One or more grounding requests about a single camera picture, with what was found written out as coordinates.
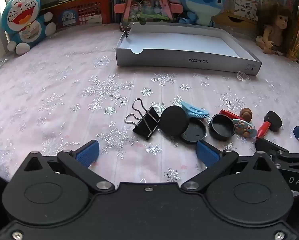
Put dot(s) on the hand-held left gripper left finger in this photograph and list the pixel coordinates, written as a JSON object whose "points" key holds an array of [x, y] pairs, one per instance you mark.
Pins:
{"points": [[88, 152]]}

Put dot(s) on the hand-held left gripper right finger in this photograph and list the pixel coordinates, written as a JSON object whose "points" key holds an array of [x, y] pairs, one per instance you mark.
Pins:
{"points": [[208, 153]]}

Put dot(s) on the red plastic tube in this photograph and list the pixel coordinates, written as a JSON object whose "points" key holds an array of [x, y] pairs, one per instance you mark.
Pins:
{"points": [[228, 113], [263, 130]]}

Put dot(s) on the shallow black round tin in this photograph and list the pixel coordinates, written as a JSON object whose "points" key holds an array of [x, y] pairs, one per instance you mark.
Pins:
{"points": [[195, 132]]}

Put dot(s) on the small black cylinder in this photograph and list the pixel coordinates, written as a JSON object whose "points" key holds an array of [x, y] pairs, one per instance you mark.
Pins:
{"points": [[273, 121]]}

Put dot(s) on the black round cap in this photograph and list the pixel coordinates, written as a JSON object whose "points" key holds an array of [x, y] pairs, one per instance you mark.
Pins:
{"points": [[222, 128]]}

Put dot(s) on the blue bear hair clip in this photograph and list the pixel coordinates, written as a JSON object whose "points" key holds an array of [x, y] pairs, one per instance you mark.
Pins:
{"points": [[244, 128]]}

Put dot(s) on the brown hazelnut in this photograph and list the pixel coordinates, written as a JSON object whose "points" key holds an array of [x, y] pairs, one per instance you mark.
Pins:
{"points": [[246, 114]]}

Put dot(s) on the light blue hair clip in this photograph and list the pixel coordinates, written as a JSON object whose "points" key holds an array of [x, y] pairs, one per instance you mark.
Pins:
{"points": [[194, 110]]}

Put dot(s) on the black round lid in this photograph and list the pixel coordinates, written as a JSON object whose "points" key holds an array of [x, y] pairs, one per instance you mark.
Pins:
{"points": [[174, 121]]}

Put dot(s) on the large black binder clip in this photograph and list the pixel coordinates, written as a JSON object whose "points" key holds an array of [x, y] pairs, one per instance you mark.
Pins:
{"points": [[147, 125]]}

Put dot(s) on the clear plastic suction cup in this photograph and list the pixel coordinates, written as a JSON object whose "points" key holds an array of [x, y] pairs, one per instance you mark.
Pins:
{"points": [[244, 76]]}

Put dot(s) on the white cardboard box tray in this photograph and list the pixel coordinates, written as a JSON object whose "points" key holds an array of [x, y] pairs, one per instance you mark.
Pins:
{"points": [[179, 42]]}

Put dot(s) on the pink snowflake tablecloth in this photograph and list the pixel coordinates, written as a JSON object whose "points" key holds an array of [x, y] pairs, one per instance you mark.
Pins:
{"points": [[64, 92]]}

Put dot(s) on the brown-haired doll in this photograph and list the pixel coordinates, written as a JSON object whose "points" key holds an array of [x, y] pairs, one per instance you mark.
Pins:
{"points": [[277, 27]]}

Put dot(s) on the small black binder clip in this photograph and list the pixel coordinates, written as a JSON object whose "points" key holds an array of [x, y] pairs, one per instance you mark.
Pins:
{"points": [[126, 31]]}

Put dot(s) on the wooden drawer box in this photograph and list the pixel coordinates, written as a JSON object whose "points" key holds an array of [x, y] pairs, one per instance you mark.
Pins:
{"points": [[233, 21]]}

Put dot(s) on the white printed carton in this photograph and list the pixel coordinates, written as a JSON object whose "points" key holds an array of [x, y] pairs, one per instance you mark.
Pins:
{"points": [[243, 6]]}

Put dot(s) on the red plastic basket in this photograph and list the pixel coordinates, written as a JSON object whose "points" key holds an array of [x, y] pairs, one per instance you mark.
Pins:
{"points": [[84, 11]]}

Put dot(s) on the blue cat plush toy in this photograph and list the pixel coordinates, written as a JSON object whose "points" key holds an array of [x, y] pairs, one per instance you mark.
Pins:
{"points": [[22, 20]]}

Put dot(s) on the blue alien plush toy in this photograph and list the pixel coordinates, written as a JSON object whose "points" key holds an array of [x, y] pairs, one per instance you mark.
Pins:
{"points": [[199, 2]]}

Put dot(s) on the pink triangular toy house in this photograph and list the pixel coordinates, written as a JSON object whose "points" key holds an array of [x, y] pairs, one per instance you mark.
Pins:
{"points": [[149, 5]]}

